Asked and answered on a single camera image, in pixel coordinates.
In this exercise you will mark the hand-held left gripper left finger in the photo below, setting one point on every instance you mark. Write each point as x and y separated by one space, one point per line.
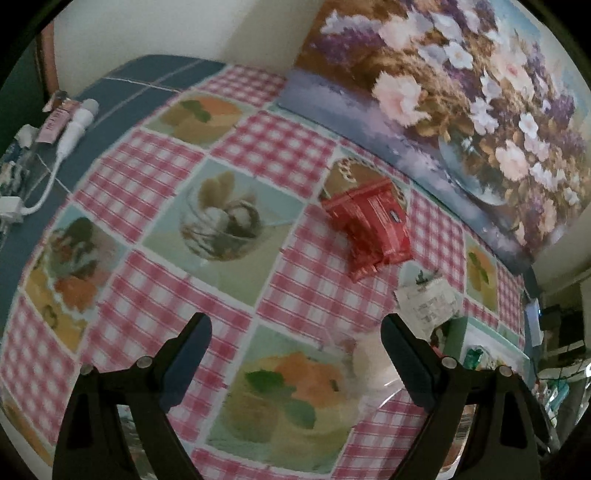
189 355

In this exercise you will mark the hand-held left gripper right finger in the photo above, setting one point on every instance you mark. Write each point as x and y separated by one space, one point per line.
406 357

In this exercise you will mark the clear packet of white buns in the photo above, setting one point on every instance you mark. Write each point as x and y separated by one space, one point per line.
369 360

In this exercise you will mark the white tray with green rim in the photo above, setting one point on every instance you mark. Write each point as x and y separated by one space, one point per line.
494 341

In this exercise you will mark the green and cream snack packet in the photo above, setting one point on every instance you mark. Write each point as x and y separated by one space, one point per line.
473 359

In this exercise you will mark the pink checked tablecloth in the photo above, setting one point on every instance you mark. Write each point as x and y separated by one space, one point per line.
161 286

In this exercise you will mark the small blue-grey device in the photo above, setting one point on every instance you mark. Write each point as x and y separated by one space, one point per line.
533 323

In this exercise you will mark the large red snack packet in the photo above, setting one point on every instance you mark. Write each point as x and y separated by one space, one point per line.
374 226

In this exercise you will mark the floral painting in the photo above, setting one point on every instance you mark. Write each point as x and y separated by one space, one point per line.
461 138

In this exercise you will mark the crumpled floral paper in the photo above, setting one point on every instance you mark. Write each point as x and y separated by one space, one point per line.
10 168

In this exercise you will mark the pink tube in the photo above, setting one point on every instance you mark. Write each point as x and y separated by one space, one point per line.
53 124

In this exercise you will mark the brown wooden post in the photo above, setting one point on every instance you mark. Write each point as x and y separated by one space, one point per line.
46 60

